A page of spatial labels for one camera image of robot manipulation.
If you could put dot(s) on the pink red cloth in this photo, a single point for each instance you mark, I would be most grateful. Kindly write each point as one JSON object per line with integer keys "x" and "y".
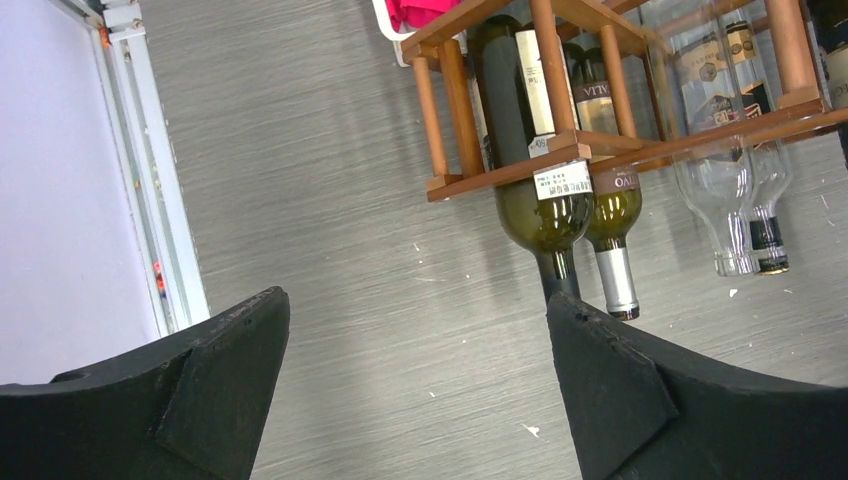
{"x": 416, "y": 13}

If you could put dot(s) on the brown wooden wine rack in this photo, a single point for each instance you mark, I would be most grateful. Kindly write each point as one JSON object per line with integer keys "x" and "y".
{"x": 434, "y": 54}

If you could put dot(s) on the small clear bottle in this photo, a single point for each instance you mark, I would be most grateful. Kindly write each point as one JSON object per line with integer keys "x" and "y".
{"x": 699, "y": 94}

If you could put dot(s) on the dark green bottle white label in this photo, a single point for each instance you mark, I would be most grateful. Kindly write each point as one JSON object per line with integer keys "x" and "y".
{"x": 544, "y": 197}

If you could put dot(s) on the white plastic basket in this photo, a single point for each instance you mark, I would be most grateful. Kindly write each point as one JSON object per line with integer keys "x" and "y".
{"x": 389, "y": 33}

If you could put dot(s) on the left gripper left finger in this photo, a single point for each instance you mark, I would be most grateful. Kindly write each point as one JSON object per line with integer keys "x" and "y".
{"x": 192, "y": 405}

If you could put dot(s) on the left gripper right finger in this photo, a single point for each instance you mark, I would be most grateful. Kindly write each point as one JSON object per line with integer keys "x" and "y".
{"x": 641, "y": 407}

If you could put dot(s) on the green bottle silver capsule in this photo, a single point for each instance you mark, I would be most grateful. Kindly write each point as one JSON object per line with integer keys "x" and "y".
{"x": 617, "y": 192}

